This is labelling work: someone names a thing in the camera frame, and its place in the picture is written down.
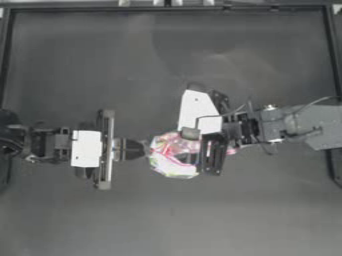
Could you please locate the clear bag with pink zip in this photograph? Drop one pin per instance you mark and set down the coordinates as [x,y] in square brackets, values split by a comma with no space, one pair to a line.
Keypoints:
[171,170]

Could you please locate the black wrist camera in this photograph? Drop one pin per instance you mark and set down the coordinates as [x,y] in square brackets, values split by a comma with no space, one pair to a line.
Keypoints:
[190,133]
[83,172]

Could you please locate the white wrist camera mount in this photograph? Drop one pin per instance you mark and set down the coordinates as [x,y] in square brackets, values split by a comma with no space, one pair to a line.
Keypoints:
[194,106]
[87,148]

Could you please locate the black table frame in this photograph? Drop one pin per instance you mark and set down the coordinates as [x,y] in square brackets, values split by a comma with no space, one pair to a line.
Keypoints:
[89,6]

